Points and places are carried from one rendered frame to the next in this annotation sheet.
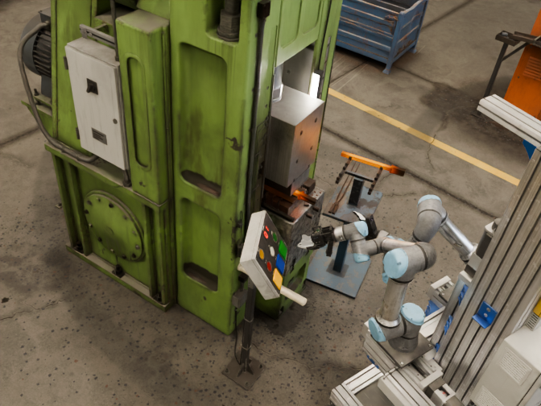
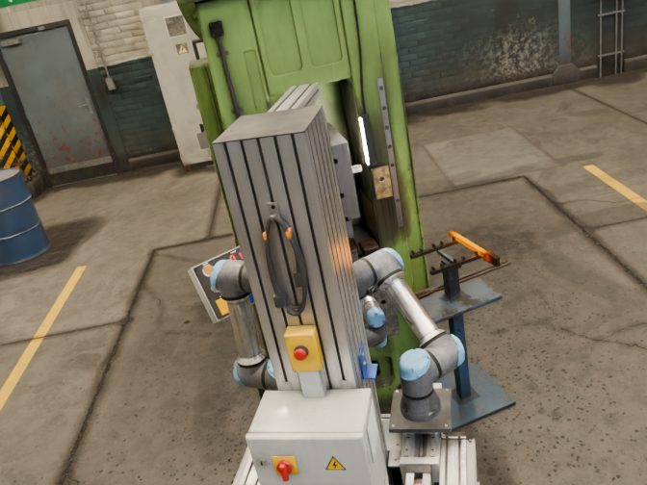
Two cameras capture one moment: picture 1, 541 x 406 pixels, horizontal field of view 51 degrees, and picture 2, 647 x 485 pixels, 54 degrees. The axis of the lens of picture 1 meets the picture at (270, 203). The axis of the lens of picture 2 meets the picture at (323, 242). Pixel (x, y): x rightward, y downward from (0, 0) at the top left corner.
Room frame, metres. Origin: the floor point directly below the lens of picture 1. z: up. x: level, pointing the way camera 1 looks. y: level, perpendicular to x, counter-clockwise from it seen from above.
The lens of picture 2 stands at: (0.77, -2.48, 2.43)
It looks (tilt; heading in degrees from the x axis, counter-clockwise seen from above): 25 degrees down; 55
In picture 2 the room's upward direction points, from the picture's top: 12 degrees counter-clockwise
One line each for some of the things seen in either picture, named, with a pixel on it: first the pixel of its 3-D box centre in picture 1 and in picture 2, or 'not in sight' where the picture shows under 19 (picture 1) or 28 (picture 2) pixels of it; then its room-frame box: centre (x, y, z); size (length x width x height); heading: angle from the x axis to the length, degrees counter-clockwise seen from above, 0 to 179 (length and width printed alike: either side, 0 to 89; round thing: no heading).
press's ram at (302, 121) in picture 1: (277, 126); (324, 173); (2.63, 0.01, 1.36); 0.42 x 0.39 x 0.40; 61
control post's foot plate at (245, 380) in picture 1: (244, 366); not in sight; (1.96, 0.05, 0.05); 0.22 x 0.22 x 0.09; 61
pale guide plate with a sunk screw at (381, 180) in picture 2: not in sight; (381, 182); (2.83, -0.19, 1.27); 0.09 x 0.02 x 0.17; 151
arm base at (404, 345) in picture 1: (404, 333); not in sight; (1.71, -0.72, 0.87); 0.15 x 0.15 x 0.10
